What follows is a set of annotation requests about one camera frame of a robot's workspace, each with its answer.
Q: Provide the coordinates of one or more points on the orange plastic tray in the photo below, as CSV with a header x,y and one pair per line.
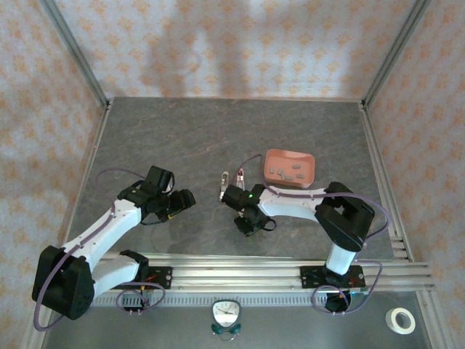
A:
x,y
287,158

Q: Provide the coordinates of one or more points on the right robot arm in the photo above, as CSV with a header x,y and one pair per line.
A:
x,y
345,218

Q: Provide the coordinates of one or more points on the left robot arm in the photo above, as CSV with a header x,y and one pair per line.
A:
x,y
101,232

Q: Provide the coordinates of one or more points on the white alarm clock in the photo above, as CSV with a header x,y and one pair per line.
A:
x,y
226,313

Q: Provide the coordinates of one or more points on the green circuit board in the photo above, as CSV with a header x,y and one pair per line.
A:
x,y
359,291

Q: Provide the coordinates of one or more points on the white tape roll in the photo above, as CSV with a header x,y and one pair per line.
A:
x,y
388,316

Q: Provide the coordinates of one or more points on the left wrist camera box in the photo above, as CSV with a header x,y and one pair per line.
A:
x,y
170,184

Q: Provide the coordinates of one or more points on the white window frame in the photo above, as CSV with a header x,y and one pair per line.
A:
x,y
236,276

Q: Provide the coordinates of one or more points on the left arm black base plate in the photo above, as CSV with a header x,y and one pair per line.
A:
x,y
163,276

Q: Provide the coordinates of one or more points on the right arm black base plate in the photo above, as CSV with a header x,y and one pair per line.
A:
x,y
309,276

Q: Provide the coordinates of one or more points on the aluminium table side rail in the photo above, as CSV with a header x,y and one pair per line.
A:
x,y
93,145
370,127

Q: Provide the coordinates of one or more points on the aluminium frame post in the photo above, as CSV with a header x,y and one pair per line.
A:
x,y
394,54
77,54

